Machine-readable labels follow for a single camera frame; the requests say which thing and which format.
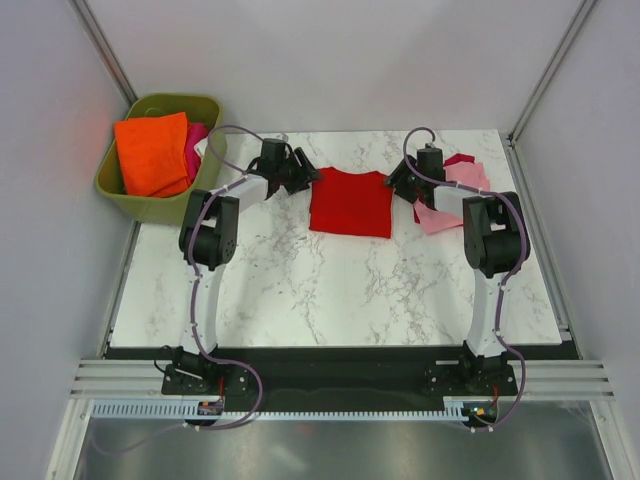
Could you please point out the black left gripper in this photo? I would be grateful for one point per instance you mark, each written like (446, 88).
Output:
(306, 174)

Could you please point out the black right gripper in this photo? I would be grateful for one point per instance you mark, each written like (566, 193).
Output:
(402, 191)

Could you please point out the red t-shirt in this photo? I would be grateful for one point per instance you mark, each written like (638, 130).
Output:
(351, 204)

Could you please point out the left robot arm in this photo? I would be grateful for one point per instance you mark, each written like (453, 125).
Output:
(208, 240)

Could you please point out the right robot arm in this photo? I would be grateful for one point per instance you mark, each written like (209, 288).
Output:
(496, 244)

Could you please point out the folded pink t-shirt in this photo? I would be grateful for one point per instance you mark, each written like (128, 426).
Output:
(448, 210)

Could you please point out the white garment in bin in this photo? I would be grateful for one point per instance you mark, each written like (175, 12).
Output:
(200, 147)

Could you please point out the magenta t-shirt in bin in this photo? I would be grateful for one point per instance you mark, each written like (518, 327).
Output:
(195, 133)

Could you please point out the orange t-shirt in bin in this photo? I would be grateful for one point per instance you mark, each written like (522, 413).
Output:
(151, 154)

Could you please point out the aluminium rail right of table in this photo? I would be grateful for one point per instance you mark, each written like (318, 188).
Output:
(547, 264)

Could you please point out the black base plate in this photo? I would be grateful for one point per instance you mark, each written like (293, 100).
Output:
(346, 378)

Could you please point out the right aluminium frame post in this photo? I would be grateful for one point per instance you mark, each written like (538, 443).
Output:
(567, 41)

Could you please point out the aluminium frame post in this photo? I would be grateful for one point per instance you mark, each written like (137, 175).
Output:
(567, 41)
(101, 44)

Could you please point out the left aluminium frame post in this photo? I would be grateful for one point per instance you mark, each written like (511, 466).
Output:
(101, 44)

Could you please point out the aluminium rail front crossbar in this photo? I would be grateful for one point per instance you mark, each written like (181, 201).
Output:
(545, 379)

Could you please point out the grey slotted cable duct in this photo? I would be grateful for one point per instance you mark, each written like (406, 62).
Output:
(193, 410)

